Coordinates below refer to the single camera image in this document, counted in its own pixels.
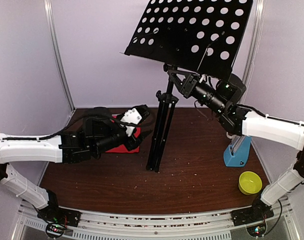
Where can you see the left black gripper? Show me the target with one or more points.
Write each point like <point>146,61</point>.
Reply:
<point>134,142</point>

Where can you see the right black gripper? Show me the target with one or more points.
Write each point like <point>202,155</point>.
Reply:
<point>189,85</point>

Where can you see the red sheet music page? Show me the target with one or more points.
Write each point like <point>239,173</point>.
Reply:
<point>124,147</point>

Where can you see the black music stand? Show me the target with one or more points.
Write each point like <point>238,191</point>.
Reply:
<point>198,36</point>

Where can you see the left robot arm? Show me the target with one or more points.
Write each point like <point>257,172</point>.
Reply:
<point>62,147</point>

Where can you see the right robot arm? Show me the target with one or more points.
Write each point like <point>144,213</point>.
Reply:
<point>243,120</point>

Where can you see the blue metronome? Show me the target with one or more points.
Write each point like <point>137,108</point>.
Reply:
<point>237,153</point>

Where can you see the yellow-green bowl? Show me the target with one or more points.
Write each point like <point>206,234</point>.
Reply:
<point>249,183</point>

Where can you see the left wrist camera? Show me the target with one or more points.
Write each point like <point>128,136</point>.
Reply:
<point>135,115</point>

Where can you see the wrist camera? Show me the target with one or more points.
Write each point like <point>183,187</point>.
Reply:
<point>204,79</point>
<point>135,115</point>

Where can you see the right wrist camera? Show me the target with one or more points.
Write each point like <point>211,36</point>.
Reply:
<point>204,79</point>

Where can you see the right aluminium frame post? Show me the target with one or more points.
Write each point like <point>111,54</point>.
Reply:
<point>244,63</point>

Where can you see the aluminium frame post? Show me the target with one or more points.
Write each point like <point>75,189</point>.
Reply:
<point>244,63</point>
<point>58,59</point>

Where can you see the left aluminium frame post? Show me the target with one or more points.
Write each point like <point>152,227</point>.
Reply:
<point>58,59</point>

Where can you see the front aluminium rail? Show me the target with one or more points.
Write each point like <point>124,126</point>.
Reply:
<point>211,225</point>

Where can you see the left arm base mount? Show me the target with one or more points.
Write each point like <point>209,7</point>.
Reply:
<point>58,220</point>

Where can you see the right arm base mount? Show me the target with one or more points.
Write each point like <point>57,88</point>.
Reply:
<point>253,218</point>

